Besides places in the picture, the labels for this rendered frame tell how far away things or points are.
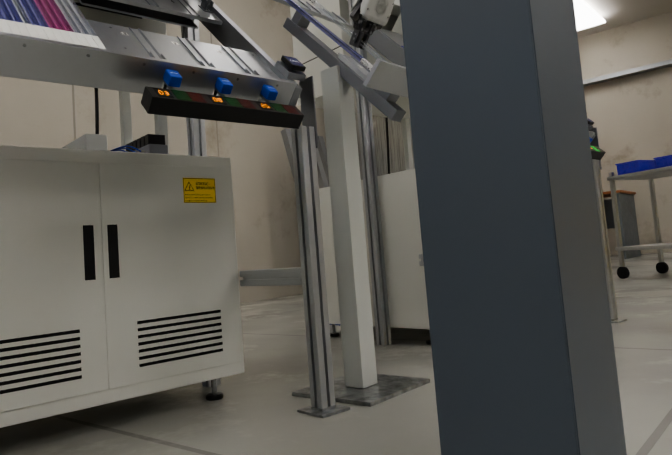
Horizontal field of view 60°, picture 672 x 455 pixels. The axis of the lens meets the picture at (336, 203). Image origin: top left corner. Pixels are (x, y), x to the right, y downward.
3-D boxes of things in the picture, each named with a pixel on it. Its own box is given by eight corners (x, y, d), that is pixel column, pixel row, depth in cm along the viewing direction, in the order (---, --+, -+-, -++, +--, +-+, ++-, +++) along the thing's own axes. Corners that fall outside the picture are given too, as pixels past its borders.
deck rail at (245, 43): (292, 112, 135) (302, 88, 132) (285, 111, 134) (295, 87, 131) (178, -7, 178) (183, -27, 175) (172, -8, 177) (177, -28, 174)
